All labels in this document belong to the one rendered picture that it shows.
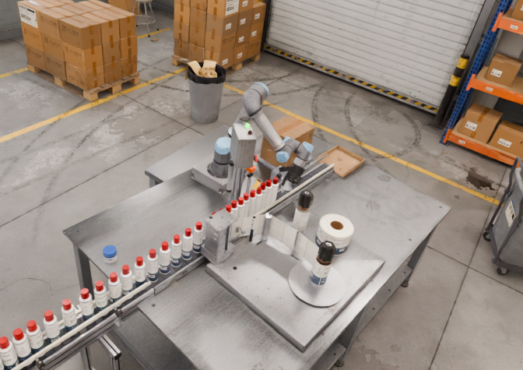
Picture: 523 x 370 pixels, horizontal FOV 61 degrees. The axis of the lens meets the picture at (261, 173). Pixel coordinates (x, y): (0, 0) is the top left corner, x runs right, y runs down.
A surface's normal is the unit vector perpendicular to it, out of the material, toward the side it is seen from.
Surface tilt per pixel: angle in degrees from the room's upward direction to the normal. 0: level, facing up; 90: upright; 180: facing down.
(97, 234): 0
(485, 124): 90
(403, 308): 0
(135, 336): 1
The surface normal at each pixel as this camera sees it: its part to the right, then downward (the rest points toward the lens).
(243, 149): 0.23, 0.60
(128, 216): 0.13, -0.80
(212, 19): -0.51, 0.44
